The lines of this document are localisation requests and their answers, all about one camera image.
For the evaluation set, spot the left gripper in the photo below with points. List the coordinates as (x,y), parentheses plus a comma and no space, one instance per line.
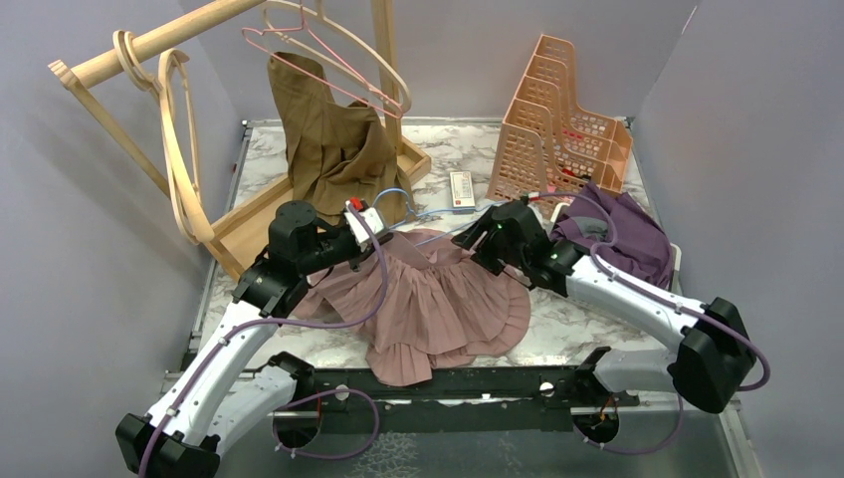
(359,255)

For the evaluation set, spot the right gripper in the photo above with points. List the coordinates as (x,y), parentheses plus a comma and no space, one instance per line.
(483,256)

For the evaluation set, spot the blue wire hanger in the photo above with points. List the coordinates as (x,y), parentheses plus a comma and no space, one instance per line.
(412,215)

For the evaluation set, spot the brown skirt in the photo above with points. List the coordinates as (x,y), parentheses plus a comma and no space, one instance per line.
(334,152)

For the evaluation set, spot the pink skirt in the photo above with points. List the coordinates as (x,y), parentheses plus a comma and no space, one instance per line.
(441,309)

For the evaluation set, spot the pink wire hanger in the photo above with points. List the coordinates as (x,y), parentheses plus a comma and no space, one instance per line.
(260,40)

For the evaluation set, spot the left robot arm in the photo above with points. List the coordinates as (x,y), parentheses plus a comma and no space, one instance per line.
(189,429)

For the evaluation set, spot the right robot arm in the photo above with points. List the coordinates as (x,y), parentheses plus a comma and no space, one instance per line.
(706,352)

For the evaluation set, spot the wooden hanger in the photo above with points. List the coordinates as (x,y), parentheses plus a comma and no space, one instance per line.
(131,64)
(184,188)
(356,46)

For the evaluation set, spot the wooden hanger right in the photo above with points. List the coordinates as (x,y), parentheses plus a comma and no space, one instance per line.
(356,46)

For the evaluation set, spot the wooden hanger leftmost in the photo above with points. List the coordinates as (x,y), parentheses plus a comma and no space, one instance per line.
(131,64)

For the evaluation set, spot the small white red box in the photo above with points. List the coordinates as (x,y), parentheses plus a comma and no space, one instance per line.
(462,192)

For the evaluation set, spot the wooden clothes rack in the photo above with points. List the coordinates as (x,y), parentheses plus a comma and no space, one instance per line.
(149,61)

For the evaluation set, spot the peach plastic file organizer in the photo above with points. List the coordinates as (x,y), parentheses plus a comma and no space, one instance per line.
(548,141)

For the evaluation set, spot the purple garment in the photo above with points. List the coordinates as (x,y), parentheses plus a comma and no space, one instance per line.
(642,249)

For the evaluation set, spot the white perforated basket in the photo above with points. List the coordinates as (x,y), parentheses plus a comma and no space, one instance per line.
(675,286)

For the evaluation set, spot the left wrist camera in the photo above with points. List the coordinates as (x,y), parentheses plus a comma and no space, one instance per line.
(365,222)

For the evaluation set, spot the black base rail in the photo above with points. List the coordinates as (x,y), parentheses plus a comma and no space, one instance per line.
(550,398)

